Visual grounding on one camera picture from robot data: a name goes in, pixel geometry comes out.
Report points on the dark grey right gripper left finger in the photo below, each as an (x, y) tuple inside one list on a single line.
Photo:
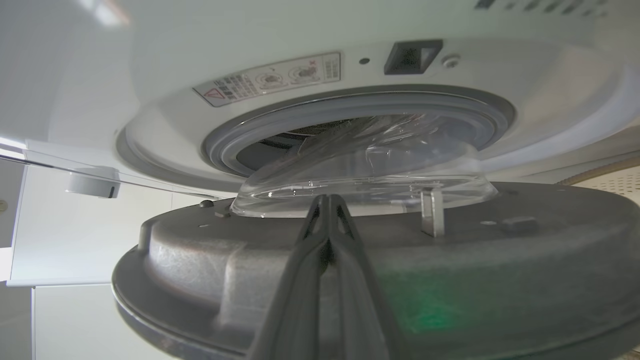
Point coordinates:
[(295, 300)]

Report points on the grey warning label sticker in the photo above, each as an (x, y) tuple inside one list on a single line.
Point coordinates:
[(265, 80)]

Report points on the steel perforated washing drum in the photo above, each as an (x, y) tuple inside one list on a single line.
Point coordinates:
[(310, 131)]

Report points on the beige perforated laundry basket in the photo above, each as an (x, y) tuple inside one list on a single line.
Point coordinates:
[(620, 185)]

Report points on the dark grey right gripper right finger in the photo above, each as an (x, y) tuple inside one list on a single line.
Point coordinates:
[(357, 310)]

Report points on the round glass washing machine door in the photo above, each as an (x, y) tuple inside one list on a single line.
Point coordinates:
[(200, 260)]

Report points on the white front-load washing machine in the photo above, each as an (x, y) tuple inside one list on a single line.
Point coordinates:
[(175, 50)]

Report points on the white round knob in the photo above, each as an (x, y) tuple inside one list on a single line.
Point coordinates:
[(92, 182)]

